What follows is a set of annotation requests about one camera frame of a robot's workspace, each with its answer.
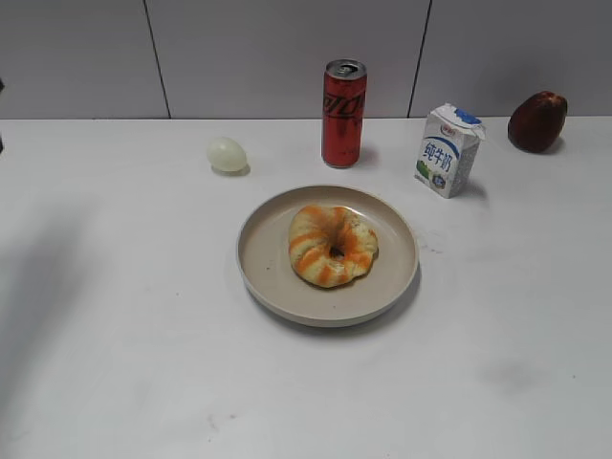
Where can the dark red apple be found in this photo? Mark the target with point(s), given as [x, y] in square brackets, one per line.
[536, 123]

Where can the white blue milk carton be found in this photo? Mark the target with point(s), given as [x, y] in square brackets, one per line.
[450, 142]

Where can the white egg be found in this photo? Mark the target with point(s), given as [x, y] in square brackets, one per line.
[226, 155]

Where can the beige round plate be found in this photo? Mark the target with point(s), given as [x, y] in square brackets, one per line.
[327, 256]

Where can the red soda can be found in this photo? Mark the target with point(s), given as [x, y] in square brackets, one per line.
[344, 91]

